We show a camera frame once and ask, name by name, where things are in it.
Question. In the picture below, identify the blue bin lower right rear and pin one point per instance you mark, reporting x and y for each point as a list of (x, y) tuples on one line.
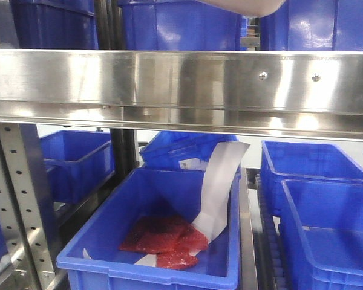
[(282, 160)]

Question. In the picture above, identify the white plastic bin with lid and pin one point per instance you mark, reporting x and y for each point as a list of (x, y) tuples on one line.
[(257, 8)]

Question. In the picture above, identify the blue bin lower centre rear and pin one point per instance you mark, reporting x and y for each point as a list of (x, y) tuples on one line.
[(170, 150)]

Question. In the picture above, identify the white paper strip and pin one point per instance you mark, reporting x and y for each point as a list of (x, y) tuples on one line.
[(218, 177)]

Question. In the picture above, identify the blue bin upper left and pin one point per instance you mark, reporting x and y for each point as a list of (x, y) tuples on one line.
[(55, 24)]

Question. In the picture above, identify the red mesh packets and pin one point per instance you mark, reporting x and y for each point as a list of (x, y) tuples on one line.
[(171, 239)]

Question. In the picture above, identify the blue bin upper centre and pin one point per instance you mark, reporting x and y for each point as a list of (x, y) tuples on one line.
[(179, 26)]

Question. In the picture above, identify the blue bin upper right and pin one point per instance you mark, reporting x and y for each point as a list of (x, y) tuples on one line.
[(314, 26)]

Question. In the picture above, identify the blue bin lower left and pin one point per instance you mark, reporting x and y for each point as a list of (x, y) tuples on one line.
[(76, 162)]

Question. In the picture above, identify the blue bin with red packets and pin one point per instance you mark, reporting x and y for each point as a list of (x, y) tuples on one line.
[(92, 257)]

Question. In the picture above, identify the blue bin lower right front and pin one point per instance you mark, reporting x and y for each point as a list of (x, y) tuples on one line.
[(321, 227)]

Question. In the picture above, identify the stainless steel shelf rail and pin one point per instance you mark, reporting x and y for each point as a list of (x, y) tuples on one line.
[(270, 93)]

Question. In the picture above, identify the perforated steel shelf upright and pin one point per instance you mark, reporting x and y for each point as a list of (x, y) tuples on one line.
[(27, 218)]

